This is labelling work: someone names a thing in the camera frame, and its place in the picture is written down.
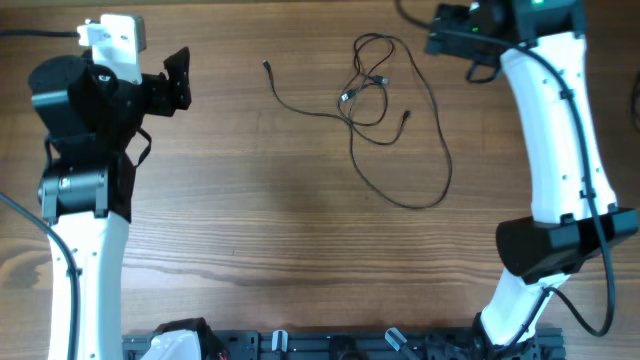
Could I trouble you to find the thick black USB cable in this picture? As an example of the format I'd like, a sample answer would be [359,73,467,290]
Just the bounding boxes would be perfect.
[338,32,454,210]

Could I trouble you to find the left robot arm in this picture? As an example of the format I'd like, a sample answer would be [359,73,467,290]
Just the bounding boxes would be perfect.
[28,48,191,359]

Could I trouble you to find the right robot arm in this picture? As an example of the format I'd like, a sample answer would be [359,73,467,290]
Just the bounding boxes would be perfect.
[426,0,638,356]

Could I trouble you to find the right camera black cable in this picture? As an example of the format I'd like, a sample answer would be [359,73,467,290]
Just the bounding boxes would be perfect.
[394,0,616,360]

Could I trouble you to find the camera black cable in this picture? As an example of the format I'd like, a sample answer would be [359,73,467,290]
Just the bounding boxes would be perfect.
[394,0,616,360]
[0,29,84,360]

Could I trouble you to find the left camera black cable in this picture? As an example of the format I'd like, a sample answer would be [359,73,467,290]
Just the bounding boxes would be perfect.
[0,29,84,360]

